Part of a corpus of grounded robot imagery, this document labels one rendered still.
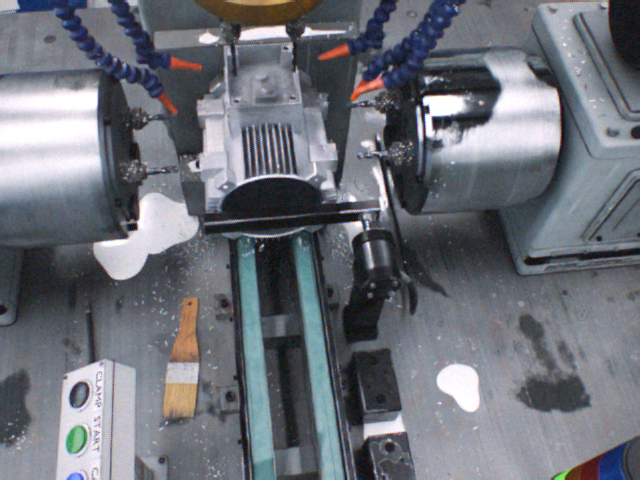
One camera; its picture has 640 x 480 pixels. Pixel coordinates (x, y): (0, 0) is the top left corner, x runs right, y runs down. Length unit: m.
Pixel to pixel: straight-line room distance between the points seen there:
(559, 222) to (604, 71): 0.24
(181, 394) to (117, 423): 0.28
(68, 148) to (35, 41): 0.73
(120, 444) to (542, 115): 0.68
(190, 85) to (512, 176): 0.50
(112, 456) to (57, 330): 0.42
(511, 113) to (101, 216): 0.57
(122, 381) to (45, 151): 0.31
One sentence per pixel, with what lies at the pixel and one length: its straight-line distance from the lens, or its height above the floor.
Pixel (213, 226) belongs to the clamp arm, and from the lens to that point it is 0.89.
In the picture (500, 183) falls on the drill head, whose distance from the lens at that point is 0.93.
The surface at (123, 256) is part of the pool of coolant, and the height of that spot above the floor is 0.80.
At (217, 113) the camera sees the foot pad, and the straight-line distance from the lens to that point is 0.95.
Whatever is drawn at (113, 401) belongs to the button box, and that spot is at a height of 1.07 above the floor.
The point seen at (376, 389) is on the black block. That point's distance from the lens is 0.96.
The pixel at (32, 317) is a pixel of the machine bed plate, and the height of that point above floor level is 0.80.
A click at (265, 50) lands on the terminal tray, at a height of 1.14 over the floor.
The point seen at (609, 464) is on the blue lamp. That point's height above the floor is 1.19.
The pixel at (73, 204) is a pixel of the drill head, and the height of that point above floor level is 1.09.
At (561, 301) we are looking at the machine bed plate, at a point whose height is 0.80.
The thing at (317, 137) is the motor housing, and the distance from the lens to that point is 0.93.
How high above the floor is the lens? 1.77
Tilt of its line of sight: 59 degrees down
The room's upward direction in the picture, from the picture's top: 6 degrees clockwise
